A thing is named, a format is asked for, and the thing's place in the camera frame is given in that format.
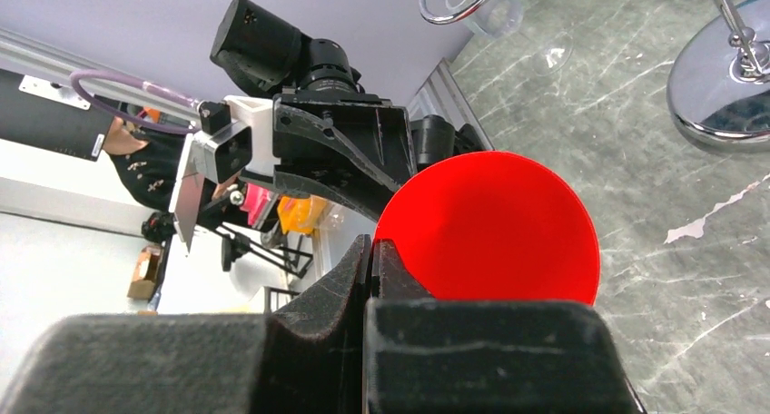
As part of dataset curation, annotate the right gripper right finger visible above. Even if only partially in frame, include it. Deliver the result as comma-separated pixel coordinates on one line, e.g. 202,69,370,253
363,240,646,413

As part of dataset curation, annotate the chrome wine glass rack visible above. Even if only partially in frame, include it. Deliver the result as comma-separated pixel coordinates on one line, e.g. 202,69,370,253
451,0,769,151

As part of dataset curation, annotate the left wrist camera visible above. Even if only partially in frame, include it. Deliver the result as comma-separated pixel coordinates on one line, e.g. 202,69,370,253
169,95,280,249

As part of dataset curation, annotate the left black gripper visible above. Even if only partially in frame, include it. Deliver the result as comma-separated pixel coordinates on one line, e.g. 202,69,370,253
241,91,488,222

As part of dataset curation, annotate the clear wine glass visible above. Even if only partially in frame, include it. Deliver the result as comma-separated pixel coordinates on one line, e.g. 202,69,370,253
462,0,573,76

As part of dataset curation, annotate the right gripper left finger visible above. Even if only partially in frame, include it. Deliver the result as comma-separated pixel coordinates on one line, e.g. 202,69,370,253
1,235,371,413

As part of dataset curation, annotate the red plastic wine glass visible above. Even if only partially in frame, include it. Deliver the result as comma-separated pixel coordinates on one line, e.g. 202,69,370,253
374,151,601,305

